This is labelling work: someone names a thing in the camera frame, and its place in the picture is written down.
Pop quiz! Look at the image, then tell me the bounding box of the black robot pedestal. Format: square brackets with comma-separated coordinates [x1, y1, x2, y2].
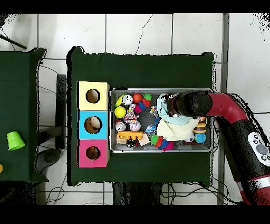
[112, 182, 169, 206]

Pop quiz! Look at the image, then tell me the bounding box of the cream waffle cloth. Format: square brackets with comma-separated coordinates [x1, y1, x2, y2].
[158, 119, 199, 142]

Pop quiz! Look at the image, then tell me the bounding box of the mint green cloth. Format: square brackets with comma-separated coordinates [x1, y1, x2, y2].
[156, 94, 200, 127]

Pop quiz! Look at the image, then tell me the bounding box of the green cup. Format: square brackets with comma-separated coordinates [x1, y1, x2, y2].
[6, 130, 26, 152]

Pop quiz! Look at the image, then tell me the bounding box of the black floor stand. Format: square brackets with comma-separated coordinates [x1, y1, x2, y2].
[37, 74, 68, 167]

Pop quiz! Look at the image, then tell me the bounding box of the white baseball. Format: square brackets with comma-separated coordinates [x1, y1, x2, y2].
[129, 120, 142, 132]

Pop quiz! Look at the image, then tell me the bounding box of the yellow-green disc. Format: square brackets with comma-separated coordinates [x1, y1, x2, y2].
[114, 94, 126, 108]

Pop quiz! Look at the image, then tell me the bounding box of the crushed silver can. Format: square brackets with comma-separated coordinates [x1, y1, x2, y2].
[122, 94, 134, 106]

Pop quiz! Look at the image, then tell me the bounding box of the black rod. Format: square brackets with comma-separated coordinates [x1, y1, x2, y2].
[0, 33, 27, 50]

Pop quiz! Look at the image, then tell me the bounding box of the green cloth table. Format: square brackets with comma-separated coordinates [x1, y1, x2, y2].
[0, 48, 48, 183]
[67, 45, 217, 186]

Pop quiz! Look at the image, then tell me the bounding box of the colourful polka-dot cloth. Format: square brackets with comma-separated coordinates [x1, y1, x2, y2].
[123, 105, 140, 124]

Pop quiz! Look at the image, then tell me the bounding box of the orange plastic tray block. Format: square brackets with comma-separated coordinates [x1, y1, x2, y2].
[118, 130, 144, 141]

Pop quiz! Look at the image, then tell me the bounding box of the wooden box with three holes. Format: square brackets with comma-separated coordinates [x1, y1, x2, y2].
[76, 81, 111, 169]

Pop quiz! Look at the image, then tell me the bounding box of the multicolour spiky caterpillar toy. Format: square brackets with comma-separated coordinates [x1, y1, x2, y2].
[150, 134, 175, 152]

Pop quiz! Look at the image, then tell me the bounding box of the yellow ball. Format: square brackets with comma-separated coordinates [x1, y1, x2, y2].
[114, 106, 127, 119]

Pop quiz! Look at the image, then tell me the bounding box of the red-orange ball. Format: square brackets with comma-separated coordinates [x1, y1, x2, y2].
[132, 92, 143, 104]

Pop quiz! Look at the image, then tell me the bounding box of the wire mesh bin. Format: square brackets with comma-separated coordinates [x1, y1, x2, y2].
[109, 88, 214, 154]

